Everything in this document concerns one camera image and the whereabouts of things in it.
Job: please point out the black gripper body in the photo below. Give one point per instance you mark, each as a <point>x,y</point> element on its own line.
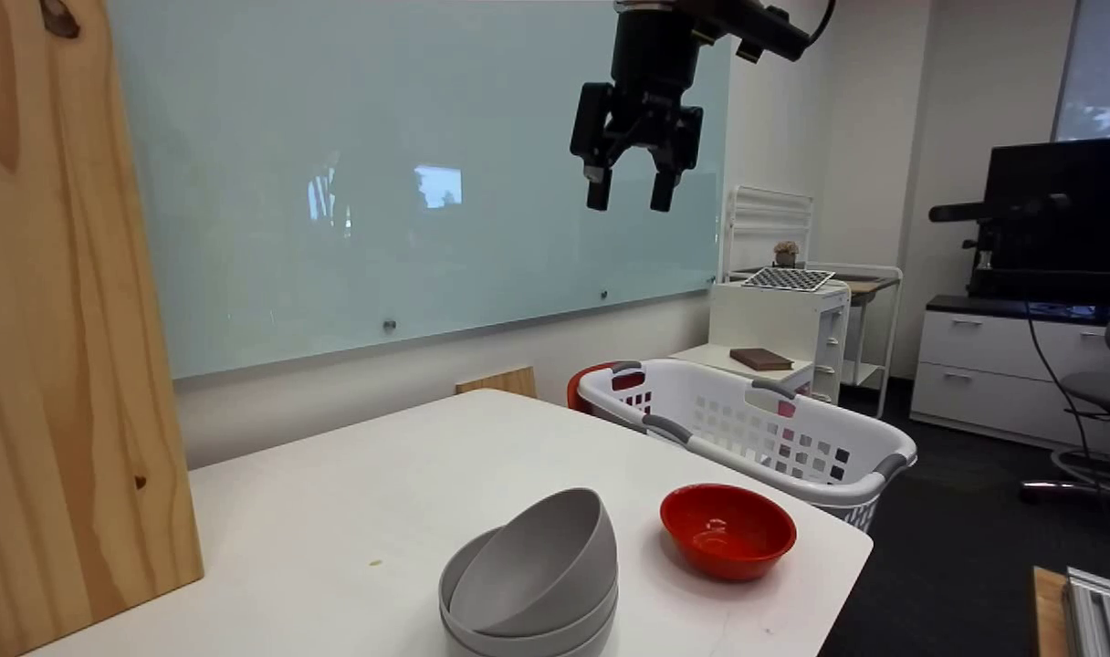
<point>654,68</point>

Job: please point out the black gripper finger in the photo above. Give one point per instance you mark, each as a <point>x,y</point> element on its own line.
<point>688,141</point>
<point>595,132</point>

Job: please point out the grey bowl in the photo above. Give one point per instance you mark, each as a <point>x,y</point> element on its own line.
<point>543,561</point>
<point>595,602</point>
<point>584,635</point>

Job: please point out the red bowl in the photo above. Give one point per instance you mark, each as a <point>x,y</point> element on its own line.
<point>723,533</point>

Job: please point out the white slatted rack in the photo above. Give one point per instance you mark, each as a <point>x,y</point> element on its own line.
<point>767,223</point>

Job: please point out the small grey figurine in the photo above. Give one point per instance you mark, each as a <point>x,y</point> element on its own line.
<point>786,252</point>

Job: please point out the checkerboard calibration sheet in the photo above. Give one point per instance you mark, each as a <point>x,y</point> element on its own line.
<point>795,278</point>

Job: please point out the white shelf unit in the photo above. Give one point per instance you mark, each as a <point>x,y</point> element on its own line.
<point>776,318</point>

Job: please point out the brown book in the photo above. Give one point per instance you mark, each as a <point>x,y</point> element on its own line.
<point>759,359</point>

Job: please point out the white side cart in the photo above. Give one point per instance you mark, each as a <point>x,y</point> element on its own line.
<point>876,281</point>

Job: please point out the red plastic container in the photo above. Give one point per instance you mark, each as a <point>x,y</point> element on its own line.
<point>577,389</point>

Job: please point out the small wooden box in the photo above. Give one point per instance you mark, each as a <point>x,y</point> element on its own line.
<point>499,382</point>

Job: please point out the glass whiteboard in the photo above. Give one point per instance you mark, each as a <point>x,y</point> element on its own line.
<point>276,185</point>

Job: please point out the white laundry basket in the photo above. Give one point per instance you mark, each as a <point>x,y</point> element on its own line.
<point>796,449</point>

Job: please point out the white drawer cabinet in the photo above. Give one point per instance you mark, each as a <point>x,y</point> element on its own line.
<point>981,366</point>

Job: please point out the black monitor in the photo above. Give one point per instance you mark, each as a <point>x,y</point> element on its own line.
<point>1069,219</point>

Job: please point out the window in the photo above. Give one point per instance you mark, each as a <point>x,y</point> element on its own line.
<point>1104,86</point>

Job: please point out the wooden board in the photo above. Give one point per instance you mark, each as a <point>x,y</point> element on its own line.
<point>67,366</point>

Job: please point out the wooden plank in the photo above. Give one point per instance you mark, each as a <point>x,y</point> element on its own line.
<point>1050,616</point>

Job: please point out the black stereo camera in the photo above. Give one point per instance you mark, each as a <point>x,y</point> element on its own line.
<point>981,211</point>

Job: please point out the aluminium rail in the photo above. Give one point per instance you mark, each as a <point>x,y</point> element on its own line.
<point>1108,616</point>

